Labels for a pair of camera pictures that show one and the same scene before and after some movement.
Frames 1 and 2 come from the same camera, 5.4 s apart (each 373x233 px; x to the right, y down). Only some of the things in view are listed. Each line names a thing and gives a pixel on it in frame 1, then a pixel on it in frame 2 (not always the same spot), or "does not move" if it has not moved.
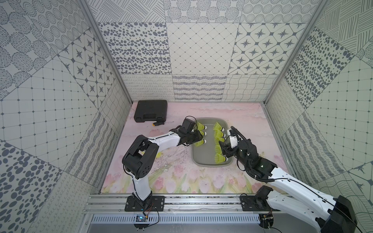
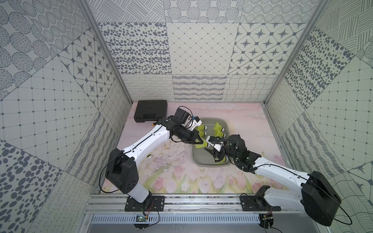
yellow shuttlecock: (200, 126) does not move
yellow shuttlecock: (159, 155) → (205, 144)
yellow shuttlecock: (217, 127) does not move
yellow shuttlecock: (218, 134) does not move
